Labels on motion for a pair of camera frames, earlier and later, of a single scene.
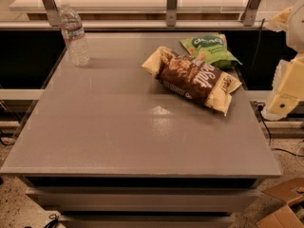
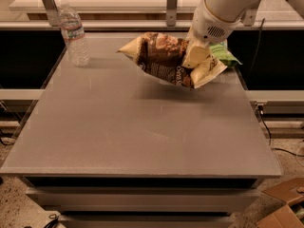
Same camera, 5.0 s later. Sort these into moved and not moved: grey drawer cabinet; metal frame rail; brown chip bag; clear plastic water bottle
Moved: brown chip bag
Not moved: metal frame rail; clear plastic water bottle; grey drawer cabinet
